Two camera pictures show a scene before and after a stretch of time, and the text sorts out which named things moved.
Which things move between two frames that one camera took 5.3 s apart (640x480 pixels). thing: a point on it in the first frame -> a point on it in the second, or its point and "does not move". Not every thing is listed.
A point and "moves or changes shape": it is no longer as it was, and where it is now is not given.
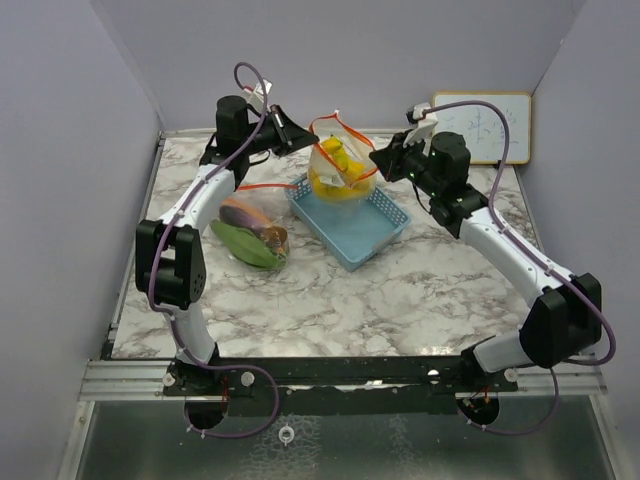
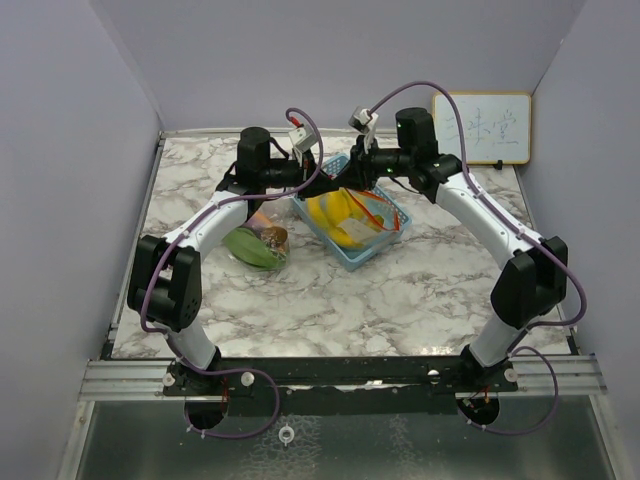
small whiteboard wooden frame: [483, 126] does not move
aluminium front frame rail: [147, 379] does not move
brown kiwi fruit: [275, 236] does not move
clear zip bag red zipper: [340, 169] moves or changes shape
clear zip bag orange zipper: [253, 224] does not move
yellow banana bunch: [355, 186] moves or changes shape
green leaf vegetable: [248, 247] does not move
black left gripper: [289, 135] -> [307, 171]
